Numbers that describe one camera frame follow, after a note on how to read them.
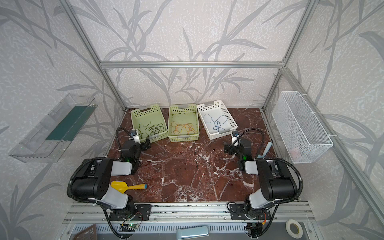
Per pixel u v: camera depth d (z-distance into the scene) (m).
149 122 1.12
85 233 0.69
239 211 0.73
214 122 1.11
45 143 0.63
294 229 0.69
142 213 0.73
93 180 0.46
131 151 0.71
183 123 1.12
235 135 0.81
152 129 1.03
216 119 1.12
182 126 1.08
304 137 0.61
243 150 0.71
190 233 0.64
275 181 0.45
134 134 0.80
